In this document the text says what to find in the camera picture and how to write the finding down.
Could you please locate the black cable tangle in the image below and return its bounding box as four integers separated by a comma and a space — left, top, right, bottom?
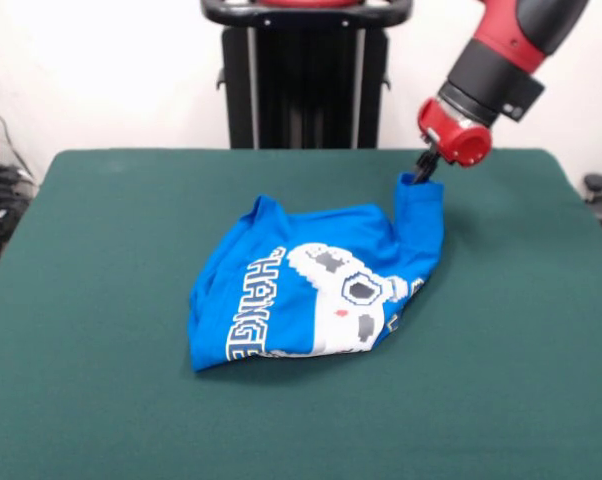
0, 92, 40, 264

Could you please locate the black office chair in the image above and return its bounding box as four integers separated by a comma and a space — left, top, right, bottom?
582, 172, 602, 251

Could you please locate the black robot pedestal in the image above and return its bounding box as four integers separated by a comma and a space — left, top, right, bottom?
200, 0, 413, 150

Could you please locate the blue printed T-shirt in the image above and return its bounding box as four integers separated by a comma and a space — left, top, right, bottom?
188, 170, 446, 374

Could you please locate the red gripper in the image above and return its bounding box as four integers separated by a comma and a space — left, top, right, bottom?
409, 97, 494, 185

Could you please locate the dark green table cloth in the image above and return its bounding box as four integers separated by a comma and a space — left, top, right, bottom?
0, 147, 602, 480

